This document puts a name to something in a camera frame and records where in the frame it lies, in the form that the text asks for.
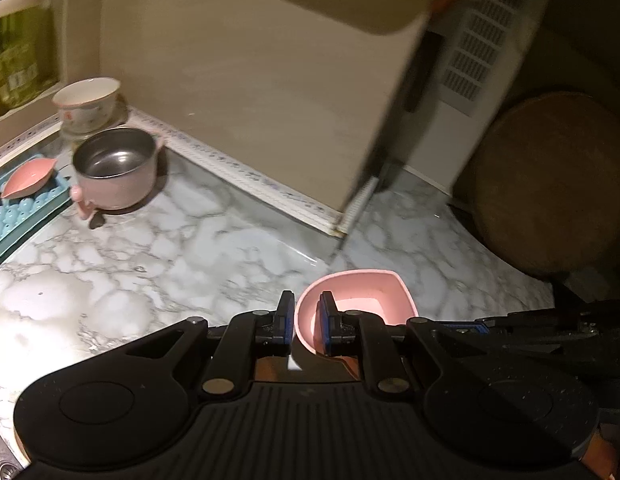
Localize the round wooden cutting board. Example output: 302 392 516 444
452 90 620 282

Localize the beige appliance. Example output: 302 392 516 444
97 0 561 237

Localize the blue bumpy tray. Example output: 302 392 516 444
0 154 74 267

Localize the pink leaf dish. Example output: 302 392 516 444
0 156 59 200

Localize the small pink heart bowl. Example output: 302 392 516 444
294 269 420 377

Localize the green glass jar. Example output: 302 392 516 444
0 0 59 117

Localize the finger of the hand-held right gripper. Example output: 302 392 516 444
426 316 498 343

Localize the white floral bowl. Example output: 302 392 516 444
52 77 122 136

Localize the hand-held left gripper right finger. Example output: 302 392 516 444
316 291 451 399

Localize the pink steel pot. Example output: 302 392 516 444
69 127 164 219

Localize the steel sink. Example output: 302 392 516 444
0 427 25 480

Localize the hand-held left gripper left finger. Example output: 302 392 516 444
129 290 295 402

